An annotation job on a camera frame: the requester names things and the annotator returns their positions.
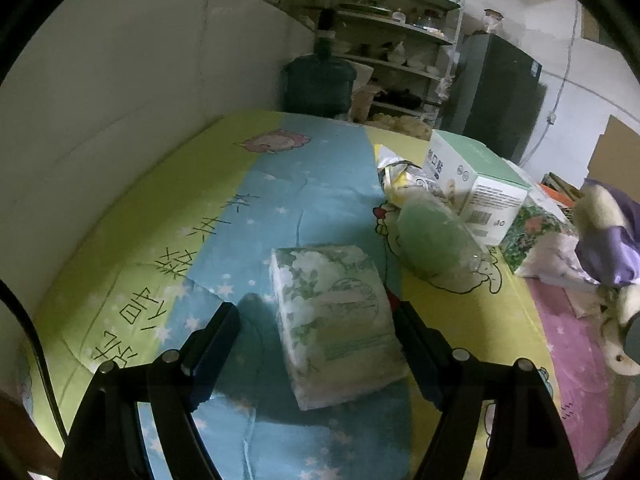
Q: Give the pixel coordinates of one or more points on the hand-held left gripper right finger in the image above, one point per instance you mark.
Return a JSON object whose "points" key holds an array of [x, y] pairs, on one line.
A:
{"points": [[417, 355]]}

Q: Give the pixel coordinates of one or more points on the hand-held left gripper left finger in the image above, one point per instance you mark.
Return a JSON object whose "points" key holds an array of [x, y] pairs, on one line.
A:
{"points": [[215, 355]]}

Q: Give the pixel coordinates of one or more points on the green floral tissue pack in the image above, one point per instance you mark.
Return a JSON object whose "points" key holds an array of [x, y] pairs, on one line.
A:
{"points": [[335, 320]]}

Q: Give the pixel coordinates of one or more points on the plush toy with purple dress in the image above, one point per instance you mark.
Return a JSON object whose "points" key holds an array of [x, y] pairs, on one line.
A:
{"points": [[605, 245]]}

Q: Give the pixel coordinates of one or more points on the green puff in plastic bag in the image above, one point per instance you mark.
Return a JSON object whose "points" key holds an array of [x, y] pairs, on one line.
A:
{"points": [[435, 235]]}

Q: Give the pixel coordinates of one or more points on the cartoon printed blanket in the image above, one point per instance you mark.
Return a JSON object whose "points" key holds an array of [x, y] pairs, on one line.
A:
{"points": [[150, 240]]}

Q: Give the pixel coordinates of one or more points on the flower print tissue pack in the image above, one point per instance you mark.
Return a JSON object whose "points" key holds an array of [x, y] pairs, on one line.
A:
{"points": [[530, 230]]}

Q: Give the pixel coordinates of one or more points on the white and mint box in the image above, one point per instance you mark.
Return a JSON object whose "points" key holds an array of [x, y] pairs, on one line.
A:
{"points": [[480, 185]]}

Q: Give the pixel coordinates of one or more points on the yellow snack packet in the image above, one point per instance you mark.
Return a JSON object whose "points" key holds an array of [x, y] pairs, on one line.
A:
{"points": [[395, 175]]}

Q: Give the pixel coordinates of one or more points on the orange framed board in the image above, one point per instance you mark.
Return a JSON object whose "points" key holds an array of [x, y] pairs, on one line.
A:
{"points": [[560, 190]]}

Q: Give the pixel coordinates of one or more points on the basket of yellow food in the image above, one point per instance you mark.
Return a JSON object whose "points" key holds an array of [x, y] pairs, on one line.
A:
{"points": [[400, 125]]}

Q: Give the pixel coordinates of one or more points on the dark grey fridge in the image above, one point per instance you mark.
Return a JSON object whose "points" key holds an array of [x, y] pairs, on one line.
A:
{"points": [[495, 95]]}

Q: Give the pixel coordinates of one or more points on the cardboard sheet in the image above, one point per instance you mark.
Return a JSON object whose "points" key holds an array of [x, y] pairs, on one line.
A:
{"points": [[612, 155]]}

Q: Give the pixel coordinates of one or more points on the blue water jug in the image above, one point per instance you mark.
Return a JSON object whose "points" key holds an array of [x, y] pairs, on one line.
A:
{"points": [[317, 85]]}

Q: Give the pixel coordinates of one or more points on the white shelf rack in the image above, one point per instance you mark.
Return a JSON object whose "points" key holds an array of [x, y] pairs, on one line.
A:
{"points": [[395, 45]]}

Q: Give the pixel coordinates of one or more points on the black water pump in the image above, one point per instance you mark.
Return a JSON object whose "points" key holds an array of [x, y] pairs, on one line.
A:
{"points": [[326, 30]]}

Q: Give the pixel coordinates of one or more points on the jar with red lid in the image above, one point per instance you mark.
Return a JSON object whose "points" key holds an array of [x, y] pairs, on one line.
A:
{"points": [[494, 21]]}

